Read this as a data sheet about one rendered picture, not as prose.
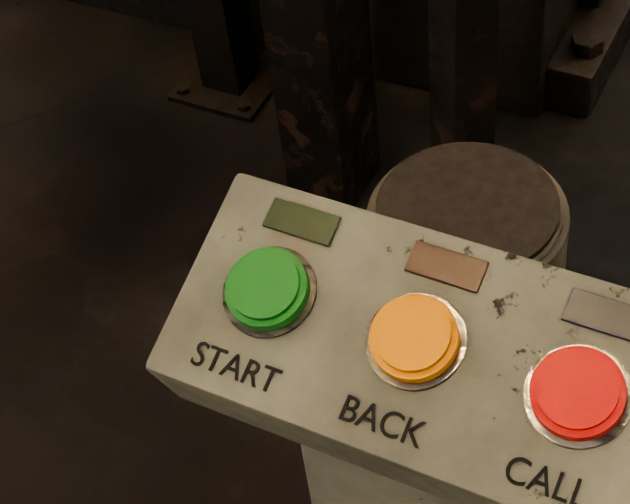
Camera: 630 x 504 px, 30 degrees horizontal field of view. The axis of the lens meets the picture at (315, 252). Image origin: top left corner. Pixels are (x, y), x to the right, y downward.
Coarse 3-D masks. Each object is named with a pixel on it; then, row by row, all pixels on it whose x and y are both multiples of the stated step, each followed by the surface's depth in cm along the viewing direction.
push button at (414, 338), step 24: (384, 312) 52; (408, 312) 52; (432, 312) 52; (384, 336) 52; (408, 336) 52; (432, 336) 51; (456, 336) 51; (384, 360) 51; (408, 360) 51; (432, 360) 51
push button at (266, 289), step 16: (256, 256) 55; (272, 256) 55; (288, 256) 55; (240, 272) 55; (256, 272) 55; (272, 272) 54; (288, 272) 54; (304, 272) 54; (240, 288) 54; (256, 288) 54; (272, 288) 54; (288, 288) 54; (304, 288) 54; (240, 304) 54; (256, 304) 54; (272, 304) 54; (288, 304) 54; (304, 304) 54; (240, 320) 54; (256, 320) 54; (272, 320) 54; (288, 320) 54
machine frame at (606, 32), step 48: (96, 0) 173; (144, 0) 168; (384, 0) 147; (528, 0) 137; (576, 0) 150; (624, 0) 153; (384, 48) 153; (528, 48) 142; (576, 48) 145; (528, 96) 147; (576, 96) 146
